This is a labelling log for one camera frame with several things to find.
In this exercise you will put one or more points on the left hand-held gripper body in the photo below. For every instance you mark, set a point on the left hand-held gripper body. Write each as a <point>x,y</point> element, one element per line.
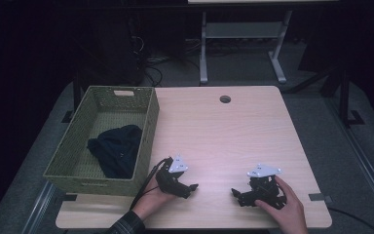
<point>168,178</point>

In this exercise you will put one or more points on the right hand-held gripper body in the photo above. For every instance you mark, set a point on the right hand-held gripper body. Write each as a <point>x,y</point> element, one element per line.
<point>263,188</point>

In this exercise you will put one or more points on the dark cloth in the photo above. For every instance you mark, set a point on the dark cloth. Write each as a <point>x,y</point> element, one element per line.
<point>118,151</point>

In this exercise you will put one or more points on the green woven basket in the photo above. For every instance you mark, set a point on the green woven basket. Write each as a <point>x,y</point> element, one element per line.
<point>74,152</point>

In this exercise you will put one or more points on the person's left hand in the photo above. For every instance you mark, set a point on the person's left hand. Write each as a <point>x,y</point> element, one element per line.
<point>149,201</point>

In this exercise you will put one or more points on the person's right hand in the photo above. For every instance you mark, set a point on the person's right hand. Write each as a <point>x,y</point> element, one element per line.
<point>290,211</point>

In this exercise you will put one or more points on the grey tape piece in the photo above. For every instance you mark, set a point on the grey tape piece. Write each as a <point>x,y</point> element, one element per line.
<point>318,197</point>

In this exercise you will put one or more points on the black tape piece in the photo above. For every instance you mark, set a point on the black tape piece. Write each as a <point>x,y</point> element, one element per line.
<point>69,197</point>

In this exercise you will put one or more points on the black stand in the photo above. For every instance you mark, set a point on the black stand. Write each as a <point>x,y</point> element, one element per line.
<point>344,97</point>

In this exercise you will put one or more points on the white metal-legged desk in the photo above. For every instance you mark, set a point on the white metal-legged desk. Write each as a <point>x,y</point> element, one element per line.
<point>240,30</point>

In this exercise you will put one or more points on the metal floor rail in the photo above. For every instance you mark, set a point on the metal floor rail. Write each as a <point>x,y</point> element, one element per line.
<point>363,162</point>
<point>39,206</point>

